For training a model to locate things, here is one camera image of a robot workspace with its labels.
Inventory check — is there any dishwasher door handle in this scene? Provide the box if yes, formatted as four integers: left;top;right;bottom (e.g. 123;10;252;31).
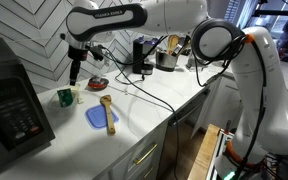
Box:
168;88;212;127

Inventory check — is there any gold drawer handle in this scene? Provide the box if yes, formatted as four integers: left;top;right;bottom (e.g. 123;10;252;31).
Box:
132;142;158;166
140;166;155;180

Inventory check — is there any steel utensil holder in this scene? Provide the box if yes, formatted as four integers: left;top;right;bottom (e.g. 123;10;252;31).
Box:
155;49;180;73

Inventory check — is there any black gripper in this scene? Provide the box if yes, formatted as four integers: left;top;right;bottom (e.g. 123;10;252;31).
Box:
67;45;88;86

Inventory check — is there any glass pitcher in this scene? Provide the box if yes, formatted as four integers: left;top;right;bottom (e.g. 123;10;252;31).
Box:
185;53;198;72

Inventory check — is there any black coffee maker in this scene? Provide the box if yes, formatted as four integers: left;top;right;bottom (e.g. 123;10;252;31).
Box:
132;37;159;76

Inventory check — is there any wooden board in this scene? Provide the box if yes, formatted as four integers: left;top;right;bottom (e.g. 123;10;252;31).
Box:
187;123;221;180

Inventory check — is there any wooden spatula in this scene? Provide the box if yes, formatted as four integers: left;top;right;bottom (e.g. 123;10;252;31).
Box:
99;94;116;135

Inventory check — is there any coffee maker power cord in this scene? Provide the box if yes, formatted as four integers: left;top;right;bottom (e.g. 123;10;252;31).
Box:
114;66;147;86

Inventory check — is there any clear plastic lunchbox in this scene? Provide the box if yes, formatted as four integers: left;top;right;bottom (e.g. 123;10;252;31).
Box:
44;82;85;124

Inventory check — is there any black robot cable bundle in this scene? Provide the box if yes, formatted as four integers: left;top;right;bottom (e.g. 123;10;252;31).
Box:
98;33;268;180

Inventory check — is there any black microwave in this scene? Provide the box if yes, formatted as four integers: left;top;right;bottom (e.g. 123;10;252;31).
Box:
0;34;56;178

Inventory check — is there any metal robot stand frame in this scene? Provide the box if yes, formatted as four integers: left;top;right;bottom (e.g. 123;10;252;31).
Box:
206;128;235;180

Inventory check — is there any brown wooden spoon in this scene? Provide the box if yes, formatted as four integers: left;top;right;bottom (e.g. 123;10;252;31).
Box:
166;34;180;56

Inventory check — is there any red and black round dish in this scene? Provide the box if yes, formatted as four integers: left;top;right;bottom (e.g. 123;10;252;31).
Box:
87;75;110;90

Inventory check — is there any long black power cable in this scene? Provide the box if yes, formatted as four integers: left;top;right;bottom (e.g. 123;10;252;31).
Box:
98;44;180;180

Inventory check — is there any green cup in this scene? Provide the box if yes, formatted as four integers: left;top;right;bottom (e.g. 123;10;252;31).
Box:
57;87;74;108

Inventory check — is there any black slotted spoon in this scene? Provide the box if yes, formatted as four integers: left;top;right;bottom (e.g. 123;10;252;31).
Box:
175;34;192;57

